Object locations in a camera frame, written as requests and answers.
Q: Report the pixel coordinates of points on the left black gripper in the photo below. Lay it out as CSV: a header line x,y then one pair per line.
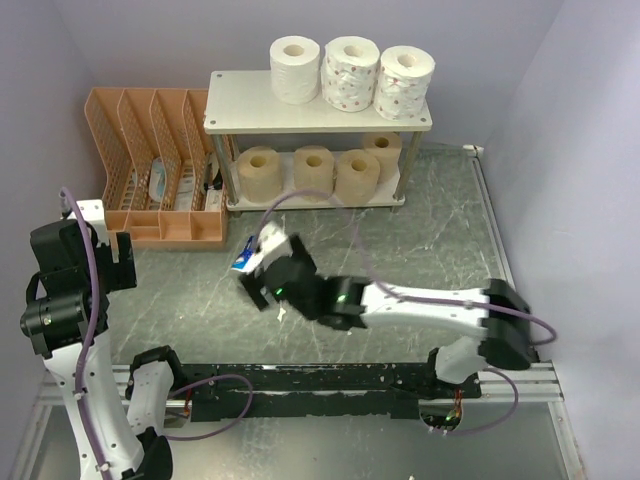
x,y
119,274

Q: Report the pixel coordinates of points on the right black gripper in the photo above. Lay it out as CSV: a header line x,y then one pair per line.
x,y
252,285

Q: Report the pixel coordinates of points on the blue paper roll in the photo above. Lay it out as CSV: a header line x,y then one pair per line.
x,y
249,258

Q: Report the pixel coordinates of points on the brown paper roll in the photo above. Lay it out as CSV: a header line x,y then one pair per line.
x,y
357,174

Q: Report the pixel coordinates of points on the plain white paper roll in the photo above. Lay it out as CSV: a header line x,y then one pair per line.
x,y
294,69

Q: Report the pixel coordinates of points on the white floral roll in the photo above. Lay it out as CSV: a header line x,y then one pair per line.
x,y
403,81
349,73

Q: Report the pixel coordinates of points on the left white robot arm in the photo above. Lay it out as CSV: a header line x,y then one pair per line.
x,y
67,323

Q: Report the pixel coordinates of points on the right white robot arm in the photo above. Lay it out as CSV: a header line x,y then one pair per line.
x,y
493,322

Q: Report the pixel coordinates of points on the white two-tier metal shelf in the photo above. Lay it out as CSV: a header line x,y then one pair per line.
x,y
242,103

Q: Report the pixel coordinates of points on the orange plastic file organizer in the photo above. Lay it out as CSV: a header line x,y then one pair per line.
x,y
133,126

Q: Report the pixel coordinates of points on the tissue pack in organizer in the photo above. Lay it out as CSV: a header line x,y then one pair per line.
x,y
161,181

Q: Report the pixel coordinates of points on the black pen in organizer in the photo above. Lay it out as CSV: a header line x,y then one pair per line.
x,y
206,174

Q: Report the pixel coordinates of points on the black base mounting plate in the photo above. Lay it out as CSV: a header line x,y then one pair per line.
x,y
320,390

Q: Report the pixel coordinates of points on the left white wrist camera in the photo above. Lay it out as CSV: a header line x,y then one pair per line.
x,y
94,215

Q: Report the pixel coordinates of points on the white wall plug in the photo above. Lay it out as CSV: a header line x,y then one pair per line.
x,y
474,150

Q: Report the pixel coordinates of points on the aluminium frame rail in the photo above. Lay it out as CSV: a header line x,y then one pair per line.
x,y
555,450

